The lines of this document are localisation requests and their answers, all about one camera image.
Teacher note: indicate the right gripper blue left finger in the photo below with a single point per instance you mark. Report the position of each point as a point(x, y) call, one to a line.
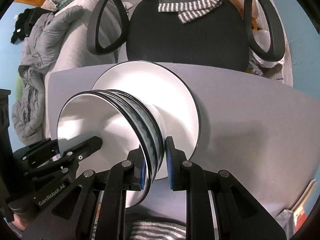
point(140, 169)

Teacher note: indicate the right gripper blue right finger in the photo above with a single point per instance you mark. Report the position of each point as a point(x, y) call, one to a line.
point(170, 152)

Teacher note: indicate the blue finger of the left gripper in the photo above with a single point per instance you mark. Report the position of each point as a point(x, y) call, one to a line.
point(82, 150)
point(54, 150)

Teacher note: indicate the white ribbed bowl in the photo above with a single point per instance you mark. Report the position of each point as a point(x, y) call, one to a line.
point(91, 113)
point(154, 121)
point(142, 127)

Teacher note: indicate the white plate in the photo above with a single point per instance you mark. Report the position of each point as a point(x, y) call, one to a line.
point(156, 85)

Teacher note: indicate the grey quilted duvet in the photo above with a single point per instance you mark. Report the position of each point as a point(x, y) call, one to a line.
point(42, 49)

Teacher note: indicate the striped grey white fabric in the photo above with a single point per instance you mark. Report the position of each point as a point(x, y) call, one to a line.
point(156, 230)

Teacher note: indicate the grey plastic bag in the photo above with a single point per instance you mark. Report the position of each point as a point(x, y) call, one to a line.
point(286, 220)

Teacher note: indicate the black clothes pile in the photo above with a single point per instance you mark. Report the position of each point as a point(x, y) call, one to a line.
point(25, 23)

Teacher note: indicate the white tied plastic bag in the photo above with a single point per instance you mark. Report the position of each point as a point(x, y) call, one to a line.
point(262, 37)

